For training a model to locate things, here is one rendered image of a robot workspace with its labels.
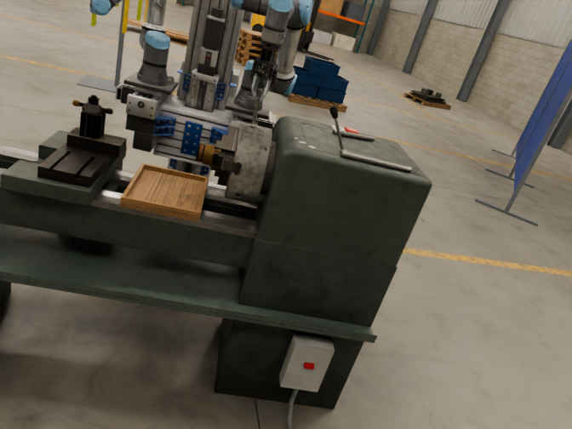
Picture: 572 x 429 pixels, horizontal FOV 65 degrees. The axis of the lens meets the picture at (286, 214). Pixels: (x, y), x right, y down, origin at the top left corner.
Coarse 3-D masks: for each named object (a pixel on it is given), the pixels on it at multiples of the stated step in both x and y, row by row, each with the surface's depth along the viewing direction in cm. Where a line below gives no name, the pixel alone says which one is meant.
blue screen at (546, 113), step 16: (560, 64) 798; (560, 80) 668; (544, 96) 812; (560, 96) 575; (544, 112) 678; (560, 112) 521; (528, 128) 835; (544, 128) 586; (528, 144) 694; (544, 144) 537; (528, 160) 594; (496, 208) 581
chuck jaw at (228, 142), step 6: (228, 132) 183; (234, 132) 183; (222, 138) 182; (228, 138) 182; (234, 138) 183; (216, 144) 181; (222, 144) 181; (228, 144) 182; (234, 144) 182; (222, 150) 183; (228, 150) 182; (234, 150) 182
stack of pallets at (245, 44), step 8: (240, 32) 1070; (248, 32) 1020; (256, 32) 1063; (240, 40) 1078; (248, 40) 1015; (256, 40) 1031; (240, 48) 1055; (248, 48) 1024; (256, 48) 1031; (240, 56) 1062; (248, 56) 1031; (256, 56) 1041
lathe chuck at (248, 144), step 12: (240, 132) 171; (252, 132) 172; (240, 144) 168; (252, 144) 169; (240, 156) 168; (252, 156) 168; (252, 168) 169; (228, 180) 180; (240, 180) 170; (252, 180) 170; (228, 192) 175; (240, 192) 174
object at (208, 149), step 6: (210, 144) 180; (198, 150) 177; (204, 150) 177; (210, 150) 177; (216, 150) 179; (198, 156) 177; (204, 156) 177; (210, 156) 177; (204, 162) 179; (210, 162) 178
